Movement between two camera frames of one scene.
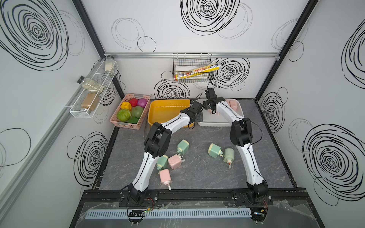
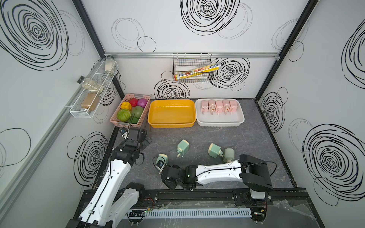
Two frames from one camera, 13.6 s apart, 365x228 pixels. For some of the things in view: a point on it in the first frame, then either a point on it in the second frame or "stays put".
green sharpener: x=162 y=162 stays put
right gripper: x=205 y=104 → x=170 y=185
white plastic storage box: x=209 y=119 stays put
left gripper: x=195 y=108 → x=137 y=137
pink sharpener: x=233 y=104 stays put
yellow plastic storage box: x=159 y=110 stays put
